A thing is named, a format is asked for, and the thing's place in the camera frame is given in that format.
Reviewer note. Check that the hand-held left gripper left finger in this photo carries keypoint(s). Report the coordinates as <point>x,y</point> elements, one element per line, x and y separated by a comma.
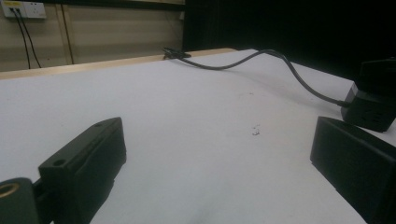
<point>84,161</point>

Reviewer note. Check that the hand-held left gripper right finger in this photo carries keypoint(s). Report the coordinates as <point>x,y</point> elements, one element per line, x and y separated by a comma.
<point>355,161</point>

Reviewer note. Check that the black power strip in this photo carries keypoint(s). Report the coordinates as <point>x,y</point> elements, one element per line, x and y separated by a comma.
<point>370,102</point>

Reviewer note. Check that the black curtain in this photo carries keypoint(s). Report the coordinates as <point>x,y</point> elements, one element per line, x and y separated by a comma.
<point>289,28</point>

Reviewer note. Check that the white wall socket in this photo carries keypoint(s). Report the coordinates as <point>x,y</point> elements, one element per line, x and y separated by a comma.
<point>24,9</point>

